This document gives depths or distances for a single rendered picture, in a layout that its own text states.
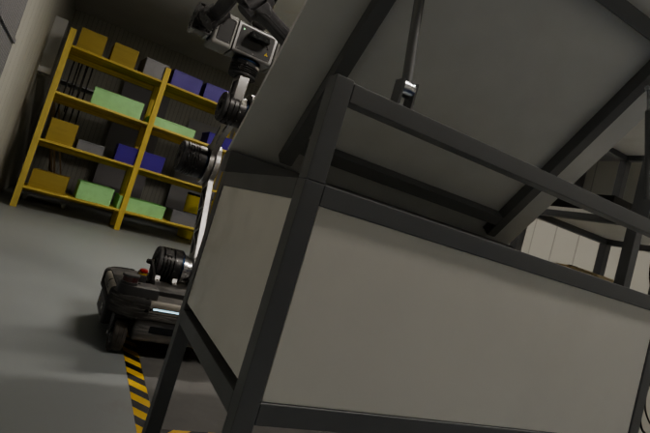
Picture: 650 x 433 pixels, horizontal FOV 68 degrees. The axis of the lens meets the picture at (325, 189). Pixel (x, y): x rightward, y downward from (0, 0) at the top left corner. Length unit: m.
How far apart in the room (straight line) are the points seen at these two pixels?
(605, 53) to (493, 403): 1.02
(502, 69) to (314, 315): 0.92
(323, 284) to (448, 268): 0.29
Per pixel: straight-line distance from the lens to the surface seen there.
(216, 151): 2.65
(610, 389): 1.58
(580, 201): 1.34
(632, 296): 1.56
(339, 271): 0.91
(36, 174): 6.29
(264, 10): 1.77
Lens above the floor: 0.72
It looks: 4 degrees up
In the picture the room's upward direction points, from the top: 16 degrees clockwise
